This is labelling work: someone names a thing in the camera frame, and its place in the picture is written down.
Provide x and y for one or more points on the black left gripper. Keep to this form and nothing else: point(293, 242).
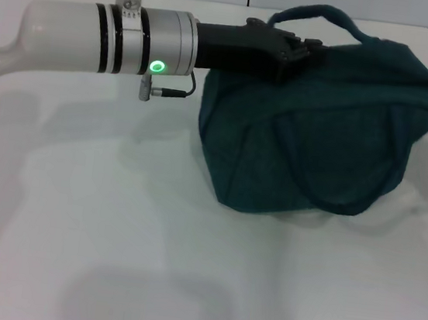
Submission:
point(243, 50)

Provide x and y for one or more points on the dark teal lunch bag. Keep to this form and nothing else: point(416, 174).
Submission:
point(318, 141)

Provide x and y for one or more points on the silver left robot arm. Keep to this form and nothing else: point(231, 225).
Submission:
point(77, 34)

